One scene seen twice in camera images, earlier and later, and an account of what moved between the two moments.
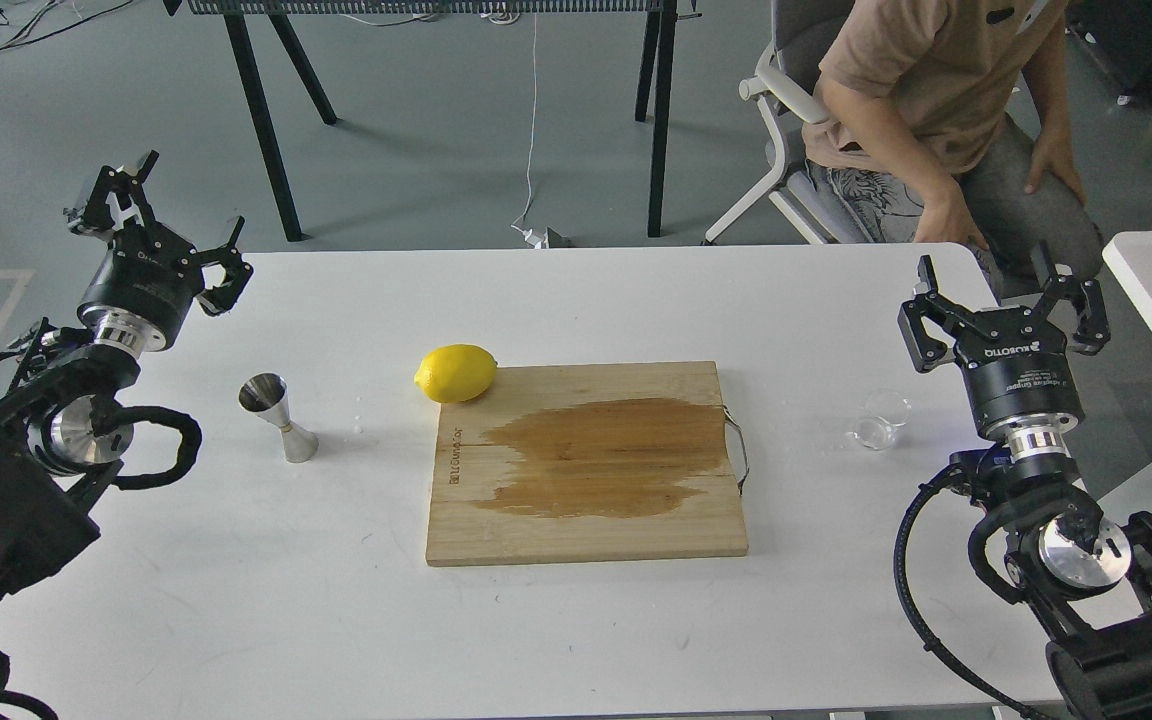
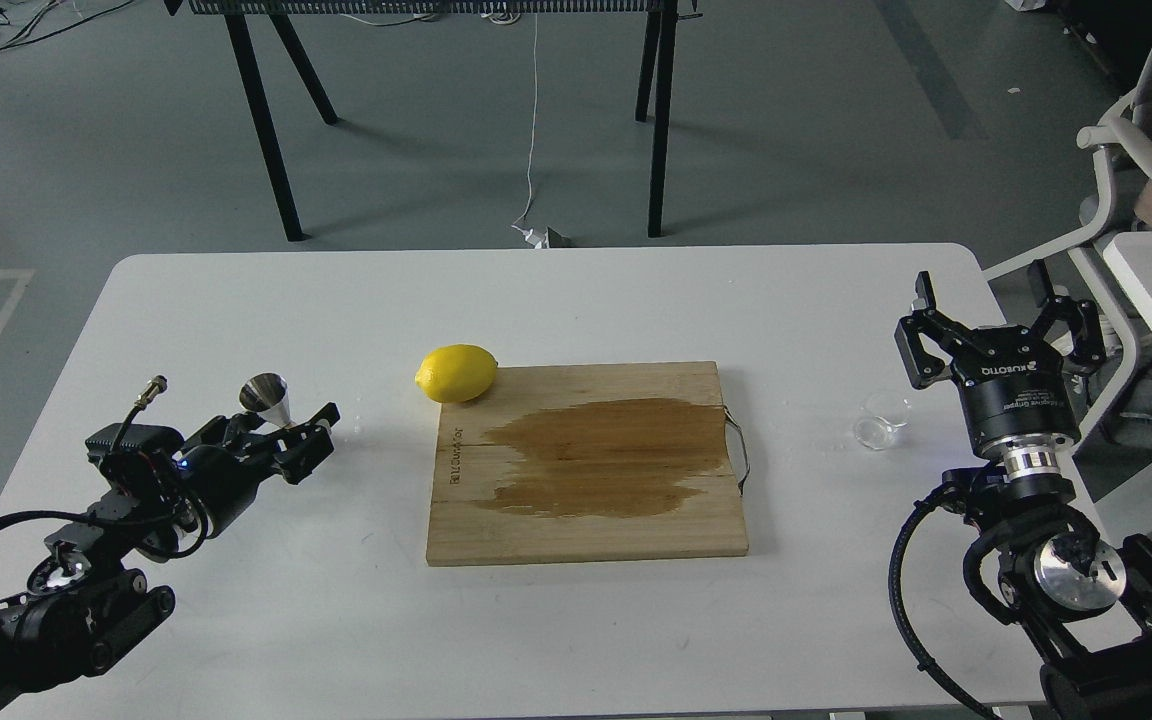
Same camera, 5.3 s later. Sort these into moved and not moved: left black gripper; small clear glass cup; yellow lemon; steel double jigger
Moved: left black gripper
Not moved: yellow lemon; steel double jigger; small clear glass cup
